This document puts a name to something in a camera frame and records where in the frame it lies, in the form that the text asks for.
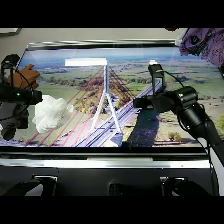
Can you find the silver frame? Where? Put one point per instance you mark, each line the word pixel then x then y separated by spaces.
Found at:
pixel 100 163

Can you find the dark grey garment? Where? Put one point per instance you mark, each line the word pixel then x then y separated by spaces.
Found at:
pixel 11 116

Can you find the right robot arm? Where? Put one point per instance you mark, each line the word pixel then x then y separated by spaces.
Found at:
pixel 196 116

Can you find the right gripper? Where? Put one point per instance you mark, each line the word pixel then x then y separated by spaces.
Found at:
pixel 155 102

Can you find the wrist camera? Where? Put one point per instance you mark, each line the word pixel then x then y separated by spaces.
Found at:
pixel 156 71
pixel 10 61

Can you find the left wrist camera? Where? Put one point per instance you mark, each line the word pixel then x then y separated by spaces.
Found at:
pixel 10 61

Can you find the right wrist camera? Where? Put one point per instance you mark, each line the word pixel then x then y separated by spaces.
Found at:
pixel 156 71

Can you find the orange garment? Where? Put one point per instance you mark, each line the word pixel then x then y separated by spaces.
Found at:
pixel 28 76

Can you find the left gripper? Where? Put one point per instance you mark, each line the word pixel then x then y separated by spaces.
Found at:
pixel 33 96

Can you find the purple patterned garment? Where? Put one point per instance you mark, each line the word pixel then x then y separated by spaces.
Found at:
pixel 210 43

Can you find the white garment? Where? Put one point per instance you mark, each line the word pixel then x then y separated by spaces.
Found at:
pixel 51 113

